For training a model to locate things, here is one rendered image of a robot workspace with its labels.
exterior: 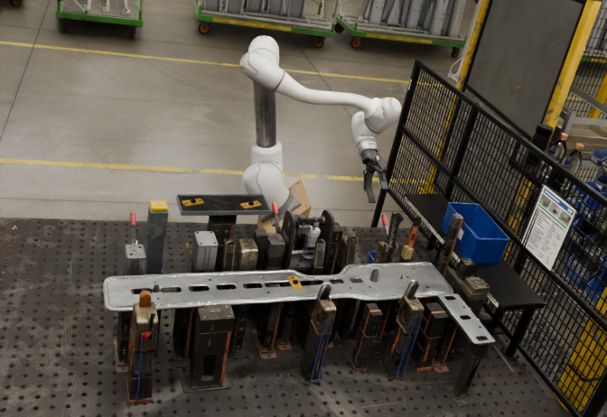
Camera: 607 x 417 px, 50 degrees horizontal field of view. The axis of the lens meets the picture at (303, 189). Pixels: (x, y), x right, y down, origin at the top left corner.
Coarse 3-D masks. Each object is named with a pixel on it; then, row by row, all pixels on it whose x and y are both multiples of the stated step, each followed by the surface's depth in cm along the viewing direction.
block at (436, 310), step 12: (432, 312) 256; (444, 312) 257; (420, 324) 263; (432, 324) 255; (444, 324) 257; (420, 336) 264; (432, 336) 258; (420, 348) 264; (432, 348) 263; (408, 360) 271; (420, 360) 264; (432, 360) 267
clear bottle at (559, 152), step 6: (564, 138) 271; (558, 144) 272; (564, 144) 272; (552, 150) 274; (558, 150) 272; (564, 150) 272; (552, 156) 275; (558, 156) 273; (564, 156) 274; (546, 168) 277
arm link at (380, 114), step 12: (288, 84) 284; (288, 96) 288; (300, 96) 288; (312, 96) 288; (324, 96) 287; (336, 96) 287; (348, 96) 286; (360, 96) 287; (360, 108) 288; (372, 108) 286; (384, 108) 285; (396, 108) 284; (372, 120) 289; (384, 120) 287
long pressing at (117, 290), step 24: (360, 264) 272; (384, 264) 276; (408, 264) 280; (432, 264) 283; (120, 288) 232; (144, 288) 234; (216, 288) 242; (240, 288) 244; (264, 288) 247; (288, 288) 250; (312, 288) 252; (336, 288) 255; (360, 288) 258; (384, 288) 261; (432, 288) 267
